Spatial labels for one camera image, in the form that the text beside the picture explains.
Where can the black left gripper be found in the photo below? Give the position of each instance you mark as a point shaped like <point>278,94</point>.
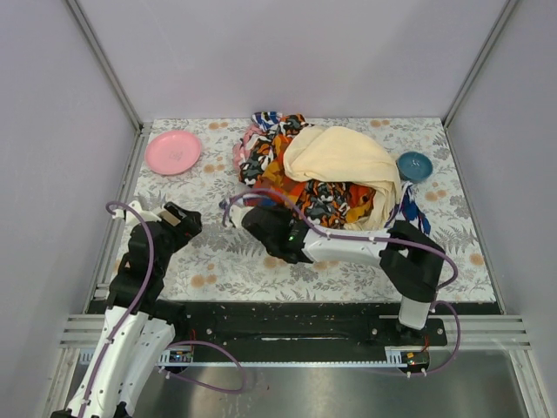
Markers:
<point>187,219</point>

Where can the orange brown camouflage cloth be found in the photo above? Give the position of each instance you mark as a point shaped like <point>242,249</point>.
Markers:
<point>330,204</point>

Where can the blue white red patterned cloth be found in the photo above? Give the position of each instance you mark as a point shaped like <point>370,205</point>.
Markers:
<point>406,209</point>

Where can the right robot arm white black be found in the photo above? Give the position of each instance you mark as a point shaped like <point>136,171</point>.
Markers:
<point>409,259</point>

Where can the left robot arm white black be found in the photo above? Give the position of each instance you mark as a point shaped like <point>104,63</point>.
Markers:
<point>138,326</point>

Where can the pink navy patterned cloth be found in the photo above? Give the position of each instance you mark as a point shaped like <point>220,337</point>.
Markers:
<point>242,150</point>

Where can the black orange grey patterned cloth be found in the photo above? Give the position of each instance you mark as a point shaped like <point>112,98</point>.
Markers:
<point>259,159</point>

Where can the cream cloth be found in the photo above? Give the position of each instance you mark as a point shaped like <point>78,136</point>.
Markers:
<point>340,154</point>

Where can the floral table mat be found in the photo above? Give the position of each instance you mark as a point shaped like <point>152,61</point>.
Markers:
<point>228,264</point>

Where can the pink plastic plate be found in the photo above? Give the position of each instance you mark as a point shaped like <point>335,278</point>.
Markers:
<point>172,152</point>

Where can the blue ceramic bowl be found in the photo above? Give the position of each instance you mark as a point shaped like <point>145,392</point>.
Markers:
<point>414,167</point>

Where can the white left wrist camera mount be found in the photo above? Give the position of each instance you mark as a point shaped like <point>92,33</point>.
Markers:
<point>132,214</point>

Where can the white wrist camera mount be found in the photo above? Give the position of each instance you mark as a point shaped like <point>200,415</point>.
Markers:
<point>233,214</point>
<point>132,214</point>

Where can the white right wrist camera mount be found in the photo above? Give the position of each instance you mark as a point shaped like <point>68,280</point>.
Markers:
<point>233,214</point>

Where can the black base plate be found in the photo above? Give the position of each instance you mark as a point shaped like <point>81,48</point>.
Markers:
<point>301,333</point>

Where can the left aluminium frame post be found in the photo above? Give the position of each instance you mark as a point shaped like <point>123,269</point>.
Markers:
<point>85,26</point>

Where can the aluminium frame post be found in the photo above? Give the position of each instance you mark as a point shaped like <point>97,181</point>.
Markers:
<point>486,49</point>
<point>85,26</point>

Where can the right aluminium frame post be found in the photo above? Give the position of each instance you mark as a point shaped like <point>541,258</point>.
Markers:
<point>486,49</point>

